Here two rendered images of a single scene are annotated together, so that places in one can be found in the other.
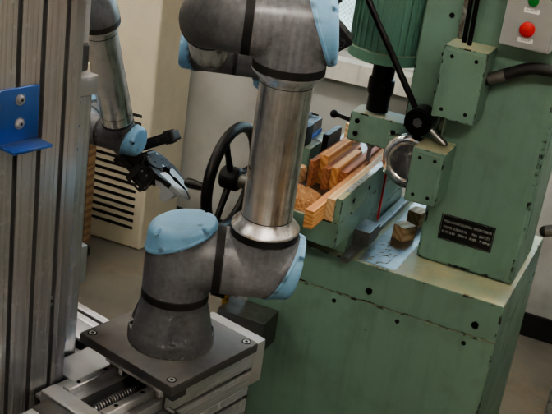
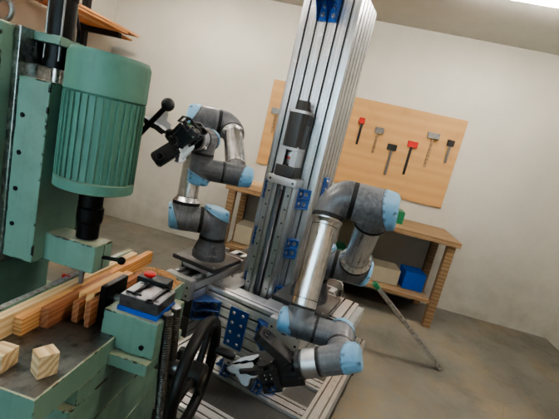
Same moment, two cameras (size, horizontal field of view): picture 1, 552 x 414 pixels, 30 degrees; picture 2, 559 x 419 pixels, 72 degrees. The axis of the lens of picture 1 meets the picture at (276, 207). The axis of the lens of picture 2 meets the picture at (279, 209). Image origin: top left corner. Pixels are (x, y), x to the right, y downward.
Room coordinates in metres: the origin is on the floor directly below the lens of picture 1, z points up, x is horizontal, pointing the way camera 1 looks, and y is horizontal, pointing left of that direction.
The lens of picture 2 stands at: (3.24, 0.04, 1.43)
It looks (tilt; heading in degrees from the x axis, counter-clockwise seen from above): 11 degrees down; 167
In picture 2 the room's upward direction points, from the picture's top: 13 degrees clockwise
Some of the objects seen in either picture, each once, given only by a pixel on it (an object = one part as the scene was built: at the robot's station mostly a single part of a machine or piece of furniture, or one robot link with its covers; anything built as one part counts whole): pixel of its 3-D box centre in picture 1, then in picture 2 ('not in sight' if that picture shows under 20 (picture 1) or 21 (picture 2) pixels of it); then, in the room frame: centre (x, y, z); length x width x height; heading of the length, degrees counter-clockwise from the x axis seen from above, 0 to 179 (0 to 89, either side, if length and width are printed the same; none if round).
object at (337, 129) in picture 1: (318, 144); (123, 300); (2.33, -0.08, 0.95); 0.09 x 0.07 x 0.09; 159
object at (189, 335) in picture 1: (172, 312); (210, 245); (1.57, 0.15, 0.87); 0.15 x 0.15 x 0.10
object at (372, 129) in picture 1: (380, 131); (77, 252); (2.26, -0.21, 1.03); 0.14 x 0.07 x 0.09; 69
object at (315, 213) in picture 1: (353, 182); (99, 283); (2.19, -0.17, 0.92); 0.54 x 0.02 x 0.04; 159
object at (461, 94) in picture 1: (463, 81); not in sight; (2.05, -0.34, 1.22); 0.09 x 0.08 x 0.15; 69
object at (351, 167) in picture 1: (360, 167); (81, 297); (2.29, -0.18, 0.92); 0.25 x 0.02 x 0.05; 159
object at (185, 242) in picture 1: (183, 252); (214, 220); (1.57, 0.14, 0.98); 0.13 x 0.12 x 0.14; 94
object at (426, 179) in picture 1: (430, 172); not in sight; (2.06, -0.31, 1.02); 0.09 x 0.07 x 0.12; 159
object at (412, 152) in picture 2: not in sight; (356, 143); (-0.61, 1.57, 1.50); 2.00 x 0.04 x 0.90; 70
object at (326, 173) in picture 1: (341, 166); (103, 295); (2.27, -0.14, 0.93); 0.21 x 0.02 x 0.05; 159
